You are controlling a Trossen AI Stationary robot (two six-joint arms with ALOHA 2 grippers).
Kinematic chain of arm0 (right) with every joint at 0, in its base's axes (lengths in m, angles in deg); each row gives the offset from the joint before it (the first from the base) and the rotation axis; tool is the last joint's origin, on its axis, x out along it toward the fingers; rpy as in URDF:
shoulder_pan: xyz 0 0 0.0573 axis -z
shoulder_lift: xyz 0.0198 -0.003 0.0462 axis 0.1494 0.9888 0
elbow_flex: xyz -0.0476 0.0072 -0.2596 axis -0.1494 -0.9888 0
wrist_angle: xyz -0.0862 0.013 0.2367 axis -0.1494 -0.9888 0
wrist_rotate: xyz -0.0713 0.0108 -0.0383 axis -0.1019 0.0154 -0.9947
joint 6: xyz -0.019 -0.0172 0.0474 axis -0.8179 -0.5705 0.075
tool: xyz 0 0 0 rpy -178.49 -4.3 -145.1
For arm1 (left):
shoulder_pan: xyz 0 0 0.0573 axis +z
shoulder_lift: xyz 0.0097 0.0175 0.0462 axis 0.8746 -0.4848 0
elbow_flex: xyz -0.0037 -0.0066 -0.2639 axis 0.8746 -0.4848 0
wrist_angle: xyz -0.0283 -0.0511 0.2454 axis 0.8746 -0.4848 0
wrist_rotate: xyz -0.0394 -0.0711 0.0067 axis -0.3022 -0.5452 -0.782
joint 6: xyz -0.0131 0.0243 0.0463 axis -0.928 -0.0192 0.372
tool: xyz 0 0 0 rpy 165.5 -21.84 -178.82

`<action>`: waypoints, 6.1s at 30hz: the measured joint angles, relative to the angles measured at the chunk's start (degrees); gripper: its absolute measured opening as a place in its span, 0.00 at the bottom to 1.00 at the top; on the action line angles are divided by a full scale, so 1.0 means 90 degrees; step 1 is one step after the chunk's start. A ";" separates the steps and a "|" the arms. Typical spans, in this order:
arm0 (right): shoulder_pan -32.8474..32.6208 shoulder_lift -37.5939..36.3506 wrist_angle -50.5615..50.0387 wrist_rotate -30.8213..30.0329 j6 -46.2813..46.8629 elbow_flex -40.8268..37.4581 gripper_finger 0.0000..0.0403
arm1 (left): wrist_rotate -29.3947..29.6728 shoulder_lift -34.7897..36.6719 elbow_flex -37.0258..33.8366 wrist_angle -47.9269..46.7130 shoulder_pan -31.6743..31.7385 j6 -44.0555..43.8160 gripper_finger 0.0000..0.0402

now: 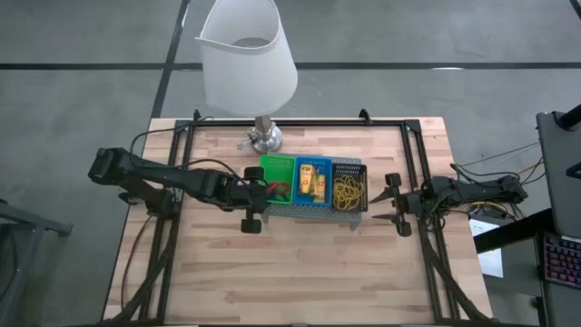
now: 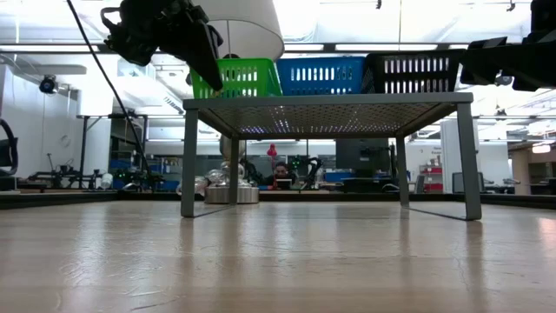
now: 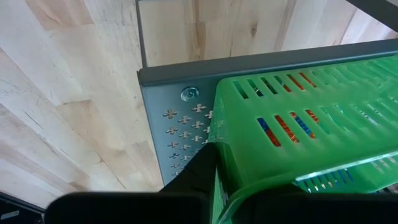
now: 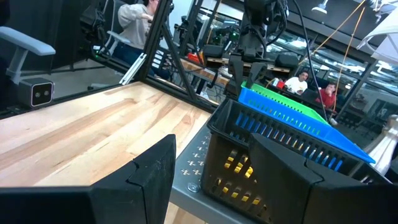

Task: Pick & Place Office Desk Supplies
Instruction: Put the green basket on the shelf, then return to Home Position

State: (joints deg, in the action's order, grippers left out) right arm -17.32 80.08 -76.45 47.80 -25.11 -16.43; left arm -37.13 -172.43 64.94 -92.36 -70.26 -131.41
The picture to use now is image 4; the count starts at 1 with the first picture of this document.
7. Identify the black aluminium table frame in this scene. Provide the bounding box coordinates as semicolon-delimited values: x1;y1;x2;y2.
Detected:
0;0;231;119

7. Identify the silver metal bracket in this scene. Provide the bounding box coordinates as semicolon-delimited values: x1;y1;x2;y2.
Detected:
119;52;147;86

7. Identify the grey chair armrest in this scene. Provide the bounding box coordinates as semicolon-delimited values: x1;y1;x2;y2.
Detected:
0;26;57;85

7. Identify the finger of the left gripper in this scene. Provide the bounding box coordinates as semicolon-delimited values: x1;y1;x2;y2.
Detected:
228;54;246;95
244;62;269;90

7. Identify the person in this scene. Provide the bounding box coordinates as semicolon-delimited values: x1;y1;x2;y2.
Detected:
113;0;170;78
315;82;339;110
284;70;310;96

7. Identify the blue plastic basket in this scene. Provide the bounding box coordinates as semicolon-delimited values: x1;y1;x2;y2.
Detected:
238;86;376;165

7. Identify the grey perforated metal shelf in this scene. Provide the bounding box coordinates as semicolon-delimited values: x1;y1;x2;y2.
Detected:
169;124;259;224

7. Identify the grey office chair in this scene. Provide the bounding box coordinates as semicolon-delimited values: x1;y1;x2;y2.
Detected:
93;29;133;60

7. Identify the green plastic basket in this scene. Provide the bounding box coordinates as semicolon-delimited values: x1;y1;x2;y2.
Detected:
241;80;330;126

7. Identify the table-level camera box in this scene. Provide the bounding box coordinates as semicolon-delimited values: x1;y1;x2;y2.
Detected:
17;77;55;108

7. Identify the wooden top workbench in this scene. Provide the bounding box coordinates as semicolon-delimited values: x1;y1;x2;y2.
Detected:
178;55;231;88

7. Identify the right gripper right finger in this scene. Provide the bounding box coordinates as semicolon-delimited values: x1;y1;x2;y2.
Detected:
248;133;398;224

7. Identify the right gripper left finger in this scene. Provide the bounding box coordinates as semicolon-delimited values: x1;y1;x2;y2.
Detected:
89;134;177;224

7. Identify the black office desk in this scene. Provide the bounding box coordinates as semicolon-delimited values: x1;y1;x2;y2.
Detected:
269;79;330;108

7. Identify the black plastic basket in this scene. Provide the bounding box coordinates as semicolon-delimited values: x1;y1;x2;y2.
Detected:
200;98;393;224

